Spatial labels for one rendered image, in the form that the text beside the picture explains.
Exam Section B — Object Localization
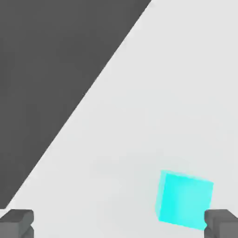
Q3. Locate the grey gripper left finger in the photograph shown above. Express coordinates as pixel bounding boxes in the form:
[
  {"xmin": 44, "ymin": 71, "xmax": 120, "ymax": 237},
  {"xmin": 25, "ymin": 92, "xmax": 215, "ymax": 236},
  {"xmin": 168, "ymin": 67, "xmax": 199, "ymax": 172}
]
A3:
[{"xmin": 0, "ymin": 208, "xmax": 35, "ymax": 238}]

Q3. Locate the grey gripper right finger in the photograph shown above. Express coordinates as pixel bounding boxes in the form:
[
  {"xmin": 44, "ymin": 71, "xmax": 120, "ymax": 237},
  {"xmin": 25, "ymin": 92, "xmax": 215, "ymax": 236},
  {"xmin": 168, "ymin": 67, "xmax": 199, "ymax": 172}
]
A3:
[{"xmin": 204, "ymin": 209, "xmax": 238, "ymax": 238}]

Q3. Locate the small cyan cube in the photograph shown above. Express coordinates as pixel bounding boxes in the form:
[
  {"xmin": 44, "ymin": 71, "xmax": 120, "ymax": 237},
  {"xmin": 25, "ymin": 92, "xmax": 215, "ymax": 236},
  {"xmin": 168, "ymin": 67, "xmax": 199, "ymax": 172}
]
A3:
[{"xmin": 155, "ymin": 169, "xmax": 214, "ymax": 231}]

